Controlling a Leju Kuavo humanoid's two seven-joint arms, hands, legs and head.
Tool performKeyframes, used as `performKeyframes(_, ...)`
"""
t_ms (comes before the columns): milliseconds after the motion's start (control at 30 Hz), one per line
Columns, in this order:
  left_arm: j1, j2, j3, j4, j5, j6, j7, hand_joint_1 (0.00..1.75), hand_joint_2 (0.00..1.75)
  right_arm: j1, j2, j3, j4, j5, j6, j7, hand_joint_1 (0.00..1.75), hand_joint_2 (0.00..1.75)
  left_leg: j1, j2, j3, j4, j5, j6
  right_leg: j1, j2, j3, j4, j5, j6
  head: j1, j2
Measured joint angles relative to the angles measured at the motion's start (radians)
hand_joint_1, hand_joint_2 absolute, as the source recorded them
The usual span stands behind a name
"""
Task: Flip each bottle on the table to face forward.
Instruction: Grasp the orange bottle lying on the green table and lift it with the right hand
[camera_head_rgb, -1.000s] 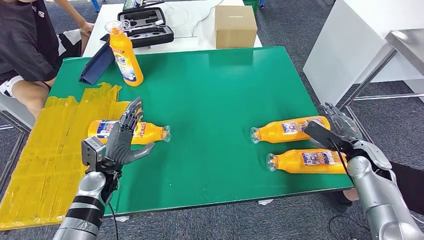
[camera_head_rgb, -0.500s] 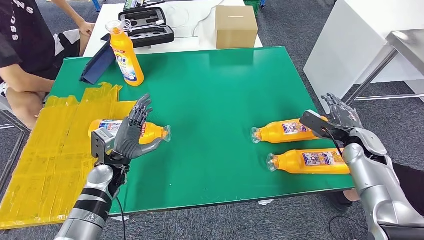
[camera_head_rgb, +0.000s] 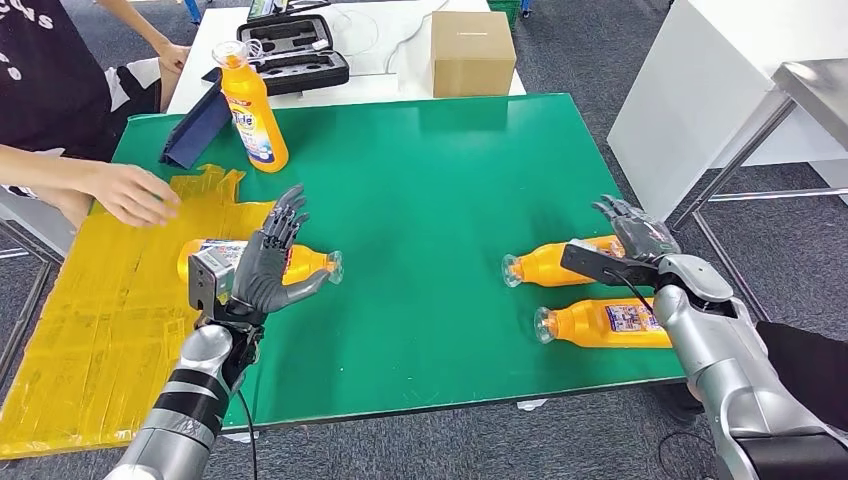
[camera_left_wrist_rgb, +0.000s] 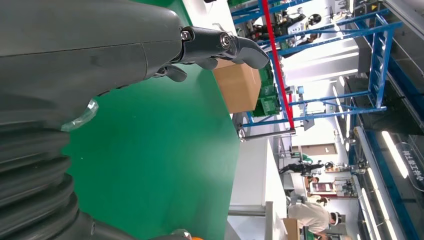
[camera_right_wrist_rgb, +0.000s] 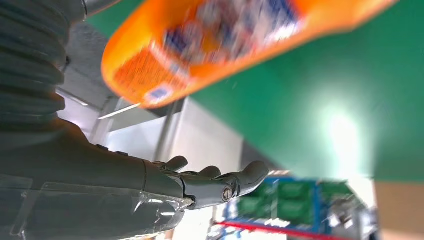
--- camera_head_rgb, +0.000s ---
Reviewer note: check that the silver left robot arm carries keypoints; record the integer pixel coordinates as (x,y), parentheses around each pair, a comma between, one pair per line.
(192,391)

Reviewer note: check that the yellow taped sheet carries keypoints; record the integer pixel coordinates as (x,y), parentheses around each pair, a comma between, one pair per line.
(86,331)

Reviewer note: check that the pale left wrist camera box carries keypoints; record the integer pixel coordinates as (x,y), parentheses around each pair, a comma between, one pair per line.
(208,281)

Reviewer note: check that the person's right forearm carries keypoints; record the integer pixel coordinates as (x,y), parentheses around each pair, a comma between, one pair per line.
(46,169)

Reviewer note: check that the white paper scrap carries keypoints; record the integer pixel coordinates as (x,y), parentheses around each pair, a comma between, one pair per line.
(244,437)
(532,404)

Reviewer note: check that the dark phone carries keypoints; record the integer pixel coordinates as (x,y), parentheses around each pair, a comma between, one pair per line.
(212,75)

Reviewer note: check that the steel frame table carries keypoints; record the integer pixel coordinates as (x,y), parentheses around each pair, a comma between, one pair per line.
(815,86)

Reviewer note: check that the orange detergent bottle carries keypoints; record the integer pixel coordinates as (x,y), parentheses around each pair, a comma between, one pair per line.
(252,99)
(543,265)
(308,262)
(583,328)

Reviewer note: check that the brown cardboard box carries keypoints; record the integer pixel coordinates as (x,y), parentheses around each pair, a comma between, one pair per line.
(473,58)

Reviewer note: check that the large white panel table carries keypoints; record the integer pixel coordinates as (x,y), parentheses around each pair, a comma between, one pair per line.
(689,99)

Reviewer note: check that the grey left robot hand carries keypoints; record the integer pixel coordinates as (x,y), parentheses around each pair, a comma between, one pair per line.
(262,278)

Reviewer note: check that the white adapter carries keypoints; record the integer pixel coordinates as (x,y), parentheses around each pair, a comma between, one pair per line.
(320,45)

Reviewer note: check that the green crate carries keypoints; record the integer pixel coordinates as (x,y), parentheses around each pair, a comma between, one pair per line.
(505,8)

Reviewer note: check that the blue metal frame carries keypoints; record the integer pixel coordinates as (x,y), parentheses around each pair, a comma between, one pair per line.
(192,8)

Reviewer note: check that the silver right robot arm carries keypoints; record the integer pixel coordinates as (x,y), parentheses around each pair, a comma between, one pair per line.
(722,358)

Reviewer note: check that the person's left hand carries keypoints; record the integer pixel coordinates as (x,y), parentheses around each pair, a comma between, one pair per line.
(173,58)

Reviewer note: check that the open black hard case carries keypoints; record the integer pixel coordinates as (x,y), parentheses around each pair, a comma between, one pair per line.
(301,69)

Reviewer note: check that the green screen device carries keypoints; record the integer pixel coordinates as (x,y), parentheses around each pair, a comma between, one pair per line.
(265,8)

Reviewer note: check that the person's hand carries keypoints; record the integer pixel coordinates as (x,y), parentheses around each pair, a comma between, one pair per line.
(132,195)
(173,58)

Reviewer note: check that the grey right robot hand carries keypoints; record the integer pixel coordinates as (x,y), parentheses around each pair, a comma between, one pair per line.
(642,235)

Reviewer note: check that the grey metal stool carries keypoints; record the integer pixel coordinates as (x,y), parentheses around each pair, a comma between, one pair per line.
(33,232)

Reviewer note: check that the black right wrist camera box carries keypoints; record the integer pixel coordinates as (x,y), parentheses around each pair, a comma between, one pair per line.
(596,265)

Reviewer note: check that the dark blue folding case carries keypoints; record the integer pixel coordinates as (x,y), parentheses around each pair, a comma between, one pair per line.
(195,129)

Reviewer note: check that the person's right hand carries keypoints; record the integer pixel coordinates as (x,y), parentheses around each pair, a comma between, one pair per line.
(132,195)

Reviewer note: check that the person's left forearm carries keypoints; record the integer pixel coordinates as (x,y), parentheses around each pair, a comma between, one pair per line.
(136,26)

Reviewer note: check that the person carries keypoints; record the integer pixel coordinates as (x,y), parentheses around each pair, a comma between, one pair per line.
(46,79)
(808,371)

